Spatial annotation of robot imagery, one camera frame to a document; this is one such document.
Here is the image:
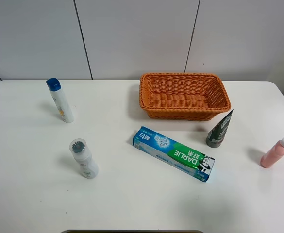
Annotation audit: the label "Darlie toothpaste box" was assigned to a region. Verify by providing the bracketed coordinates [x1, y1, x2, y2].
[133, 126, 215, 182]

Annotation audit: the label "pink bottle white cap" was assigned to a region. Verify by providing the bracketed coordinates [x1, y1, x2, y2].
[260, 137, 284, 168]

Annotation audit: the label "dark grey cosmetic tube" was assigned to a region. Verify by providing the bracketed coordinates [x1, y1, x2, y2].
[206, 110, 233, 148]

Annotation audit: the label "white bottle blue cap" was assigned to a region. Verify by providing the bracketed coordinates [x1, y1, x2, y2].
[46, 78, 74, 123]

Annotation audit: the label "orange wicker basket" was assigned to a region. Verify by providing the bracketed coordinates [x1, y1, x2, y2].
[139, 73, 231, 121]

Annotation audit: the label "white bottle clear cap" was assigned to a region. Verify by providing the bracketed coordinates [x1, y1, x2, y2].
[69, 138, 99, 179]

